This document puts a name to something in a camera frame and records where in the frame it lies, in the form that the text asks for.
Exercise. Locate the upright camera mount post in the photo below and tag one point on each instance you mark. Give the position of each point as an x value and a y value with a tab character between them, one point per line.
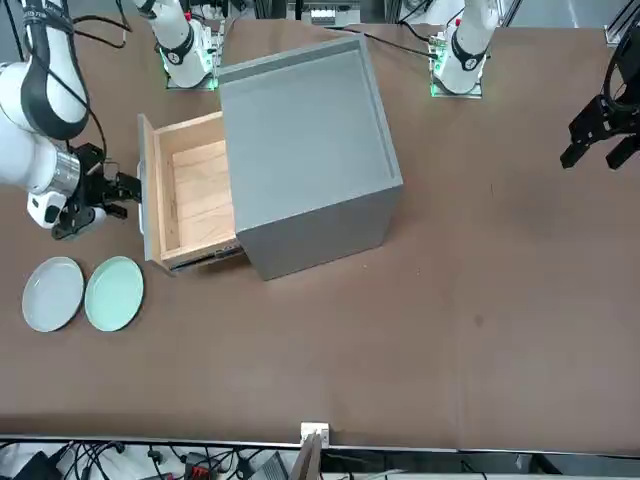
307	460

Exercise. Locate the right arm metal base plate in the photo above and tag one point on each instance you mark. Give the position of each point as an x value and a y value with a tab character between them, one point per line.
200	87

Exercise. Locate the gray cabinet box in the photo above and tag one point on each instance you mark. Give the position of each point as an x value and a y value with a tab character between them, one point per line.
310	130

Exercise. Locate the pale gray round plate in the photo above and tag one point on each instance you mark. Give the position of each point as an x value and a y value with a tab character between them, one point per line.
52	295

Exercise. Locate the black box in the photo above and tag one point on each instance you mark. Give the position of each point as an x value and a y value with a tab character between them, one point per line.
37	467

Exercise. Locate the green round plate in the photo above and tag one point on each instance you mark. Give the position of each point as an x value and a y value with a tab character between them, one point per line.
114	295

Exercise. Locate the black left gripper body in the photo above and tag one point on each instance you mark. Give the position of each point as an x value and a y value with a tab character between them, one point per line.
607	117

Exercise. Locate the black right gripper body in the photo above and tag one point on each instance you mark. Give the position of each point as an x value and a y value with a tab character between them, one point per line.
95	180

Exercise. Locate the aluminium frame rail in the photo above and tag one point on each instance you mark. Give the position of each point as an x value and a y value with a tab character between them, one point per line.
614	32

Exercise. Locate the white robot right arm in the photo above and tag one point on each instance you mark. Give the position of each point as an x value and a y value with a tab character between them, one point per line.
20	150

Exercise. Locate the red black power strip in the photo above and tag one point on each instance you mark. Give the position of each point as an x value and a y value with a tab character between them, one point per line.
200	470

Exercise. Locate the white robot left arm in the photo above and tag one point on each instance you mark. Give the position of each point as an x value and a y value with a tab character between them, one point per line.
467	55

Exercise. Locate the silver post bracket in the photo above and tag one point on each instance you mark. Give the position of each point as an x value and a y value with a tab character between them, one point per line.
315	429

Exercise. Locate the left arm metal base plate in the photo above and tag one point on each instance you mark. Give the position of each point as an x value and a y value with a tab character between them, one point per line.
437	92

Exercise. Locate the gray power adapter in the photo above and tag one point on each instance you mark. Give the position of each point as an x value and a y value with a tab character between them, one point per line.
272	467

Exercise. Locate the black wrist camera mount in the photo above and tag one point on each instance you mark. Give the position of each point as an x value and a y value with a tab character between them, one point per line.
75	225

